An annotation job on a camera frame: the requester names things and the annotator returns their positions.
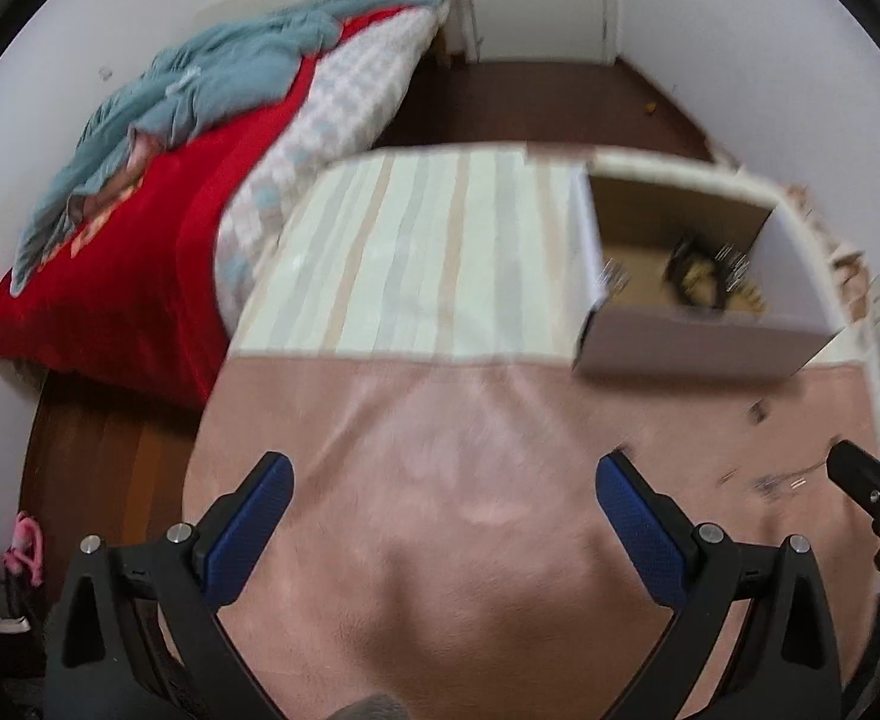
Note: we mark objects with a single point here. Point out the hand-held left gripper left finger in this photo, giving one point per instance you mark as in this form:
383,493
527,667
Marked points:
248,525

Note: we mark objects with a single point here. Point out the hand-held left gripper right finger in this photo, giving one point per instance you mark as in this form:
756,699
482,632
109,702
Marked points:
642,532

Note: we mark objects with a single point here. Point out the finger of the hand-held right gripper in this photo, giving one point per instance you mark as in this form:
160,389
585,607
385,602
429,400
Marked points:
856,469

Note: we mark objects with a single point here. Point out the white cardboard box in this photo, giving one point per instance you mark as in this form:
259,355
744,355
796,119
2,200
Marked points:
680,341

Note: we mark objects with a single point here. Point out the pink striped tablecloth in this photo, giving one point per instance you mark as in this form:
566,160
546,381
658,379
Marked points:
425,465

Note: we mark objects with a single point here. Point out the red blanket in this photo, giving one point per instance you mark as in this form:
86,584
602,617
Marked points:
125,292

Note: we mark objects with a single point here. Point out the white checkered quilt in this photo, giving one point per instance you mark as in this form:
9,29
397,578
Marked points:
320,127

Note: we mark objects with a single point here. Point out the teal blanket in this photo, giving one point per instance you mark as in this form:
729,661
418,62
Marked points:
207,82

